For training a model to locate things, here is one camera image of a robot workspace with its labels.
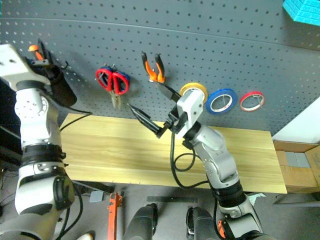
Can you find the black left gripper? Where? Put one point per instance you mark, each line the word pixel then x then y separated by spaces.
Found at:
pixel 40 63

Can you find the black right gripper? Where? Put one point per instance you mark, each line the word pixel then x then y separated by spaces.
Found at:
pixel 178 122

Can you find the orange and black pliers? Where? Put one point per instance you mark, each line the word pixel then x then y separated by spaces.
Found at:
pixel 152 71

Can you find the blue tape roll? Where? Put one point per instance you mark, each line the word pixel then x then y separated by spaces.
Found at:
pixel 210 100

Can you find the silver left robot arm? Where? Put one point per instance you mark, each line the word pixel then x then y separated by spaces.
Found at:
pixel 37 130

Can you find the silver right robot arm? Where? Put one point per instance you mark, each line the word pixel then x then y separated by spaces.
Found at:
pixel 215 155

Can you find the grey metal pegboard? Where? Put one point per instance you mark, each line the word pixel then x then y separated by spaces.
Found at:
pixel 160 37

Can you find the orange and black screwdriver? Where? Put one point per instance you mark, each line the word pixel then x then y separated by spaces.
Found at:
pixel 33 48

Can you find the black pegboard hook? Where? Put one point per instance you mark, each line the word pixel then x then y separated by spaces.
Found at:
pixel 66 64

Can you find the black plastic cup holder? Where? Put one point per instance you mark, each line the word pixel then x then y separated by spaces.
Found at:
pixel 62 90

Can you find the yellow tape roll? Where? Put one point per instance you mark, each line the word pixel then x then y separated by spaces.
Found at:
pixel 192 85

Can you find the red tape roll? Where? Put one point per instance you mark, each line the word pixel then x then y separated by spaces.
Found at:
pixel 243 103

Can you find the flat black bar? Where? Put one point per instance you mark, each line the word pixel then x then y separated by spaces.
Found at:
pixel 172 199

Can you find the small grey box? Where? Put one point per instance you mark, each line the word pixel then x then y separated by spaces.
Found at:
pixel 96 197

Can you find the dark rounded shape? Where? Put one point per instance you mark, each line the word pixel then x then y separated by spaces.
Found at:
pixel 140 222

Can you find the orange clamp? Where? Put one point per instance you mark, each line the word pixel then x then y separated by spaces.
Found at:
pixel 112 215

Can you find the brown cardboard box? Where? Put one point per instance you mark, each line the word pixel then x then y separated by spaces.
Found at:
pixel 297 172

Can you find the blue brick-pattern plastic bin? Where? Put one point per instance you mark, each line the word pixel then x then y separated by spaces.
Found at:
pixel 305 11

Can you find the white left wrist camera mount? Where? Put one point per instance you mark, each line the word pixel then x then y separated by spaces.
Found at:
pixel 15 65

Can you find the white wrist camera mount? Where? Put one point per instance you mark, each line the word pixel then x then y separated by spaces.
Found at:
pixel 15 65
pixel 191 110

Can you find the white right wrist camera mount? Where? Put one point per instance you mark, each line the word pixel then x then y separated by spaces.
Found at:
pixel 191 110

